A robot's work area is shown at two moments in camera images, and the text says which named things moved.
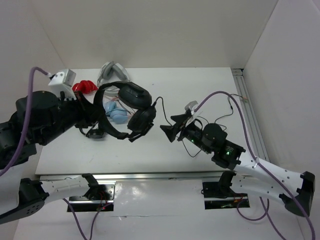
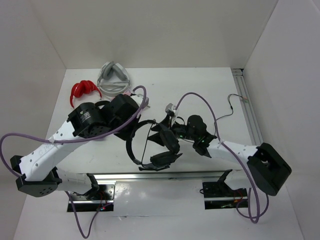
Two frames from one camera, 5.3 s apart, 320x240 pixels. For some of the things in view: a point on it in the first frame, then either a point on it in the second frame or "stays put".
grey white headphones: [112, 72] stays put
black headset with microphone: [142, 110] to [162, 160]
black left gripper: [89, 114] to [130, 134]
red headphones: [85, 86] stays put
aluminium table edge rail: [189, 176] stays put
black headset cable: [200, 118] to [225, 117]
